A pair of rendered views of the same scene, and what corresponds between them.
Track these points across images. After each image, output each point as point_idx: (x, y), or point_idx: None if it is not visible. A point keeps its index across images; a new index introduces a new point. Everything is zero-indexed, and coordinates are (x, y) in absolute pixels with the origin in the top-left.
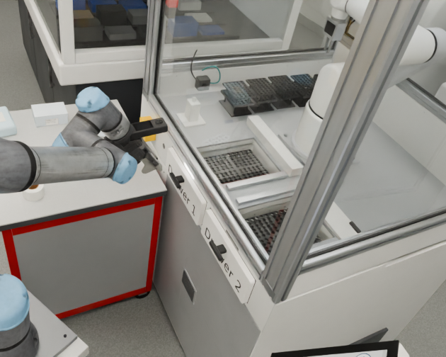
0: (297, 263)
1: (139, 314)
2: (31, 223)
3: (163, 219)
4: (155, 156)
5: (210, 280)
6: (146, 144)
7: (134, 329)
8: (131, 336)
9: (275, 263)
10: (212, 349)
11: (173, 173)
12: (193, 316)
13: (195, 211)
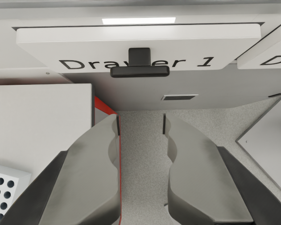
0: None
1: (130, 128)
2: None
3: (97, 94)
4: (113, 126)
5: (241, 81)
6: (47, 176)
7: (140, 135)
8: (144, 139)
9: None
10: (232, 99)
11: (91, 62)
12: (191, 101)
13: (213, 60)
